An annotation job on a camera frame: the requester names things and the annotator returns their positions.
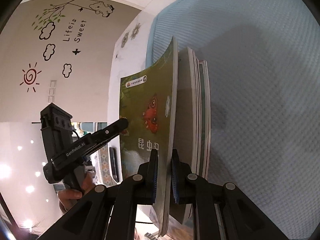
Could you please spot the person's left hand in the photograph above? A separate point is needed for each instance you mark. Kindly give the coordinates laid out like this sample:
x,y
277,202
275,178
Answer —
x,y
68,197

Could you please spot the black lettering wall sticker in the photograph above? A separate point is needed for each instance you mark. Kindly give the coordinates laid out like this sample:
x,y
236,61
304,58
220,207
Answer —
x,y
75,31

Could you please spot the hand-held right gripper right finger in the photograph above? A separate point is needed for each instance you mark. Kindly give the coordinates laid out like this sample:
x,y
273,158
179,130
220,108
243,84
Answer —
x,y
175,180

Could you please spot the large cloud wall sticker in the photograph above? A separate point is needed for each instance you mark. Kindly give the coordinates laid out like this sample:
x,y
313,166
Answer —
x,y
47,30

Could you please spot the black bird wall sticker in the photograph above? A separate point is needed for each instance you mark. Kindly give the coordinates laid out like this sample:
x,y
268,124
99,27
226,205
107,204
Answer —
x,y
76,51

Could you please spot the medium cloud wall sticker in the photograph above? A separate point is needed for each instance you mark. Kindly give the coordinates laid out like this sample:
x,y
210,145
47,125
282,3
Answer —
x,y
49,52

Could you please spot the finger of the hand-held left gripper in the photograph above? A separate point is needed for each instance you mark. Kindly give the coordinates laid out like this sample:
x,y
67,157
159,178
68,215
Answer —
x,y
110,132

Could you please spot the thin white-paged book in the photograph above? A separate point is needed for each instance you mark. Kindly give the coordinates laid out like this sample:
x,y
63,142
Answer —
x,y
185,105

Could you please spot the ladder wall sticker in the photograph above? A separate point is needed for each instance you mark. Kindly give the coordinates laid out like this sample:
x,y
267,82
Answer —
x,y
52,91

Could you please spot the small cloud wall sticker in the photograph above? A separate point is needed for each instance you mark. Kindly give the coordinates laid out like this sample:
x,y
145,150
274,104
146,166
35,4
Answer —
x,y
67,70

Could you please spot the olive green insect book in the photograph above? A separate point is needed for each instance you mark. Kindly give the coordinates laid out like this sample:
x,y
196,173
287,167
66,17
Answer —
x,y
140,110

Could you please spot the grey flower sticker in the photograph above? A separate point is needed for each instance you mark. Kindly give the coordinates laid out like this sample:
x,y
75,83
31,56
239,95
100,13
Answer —
x,y
135,30
124,40

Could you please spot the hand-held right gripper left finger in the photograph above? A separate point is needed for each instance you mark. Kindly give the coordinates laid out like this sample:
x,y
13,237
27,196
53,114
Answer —
x,y
151,180

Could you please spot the red sun wall sticker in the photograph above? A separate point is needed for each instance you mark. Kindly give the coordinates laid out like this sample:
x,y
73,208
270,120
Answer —
x,y
31,77

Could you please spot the bear wall sticker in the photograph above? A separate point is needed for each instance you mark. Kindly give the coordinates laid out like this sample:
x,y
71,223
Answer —
x,y
101,8

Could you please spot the tree branch wall sticker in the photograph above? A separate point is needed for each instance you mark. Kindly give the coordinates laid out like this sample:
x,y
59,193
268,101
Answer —
x,y
53,12

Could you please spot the light blue textured mat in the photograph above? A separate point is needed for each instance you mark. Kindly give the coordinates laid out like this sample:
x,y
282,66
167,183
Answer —
x,y
262,92

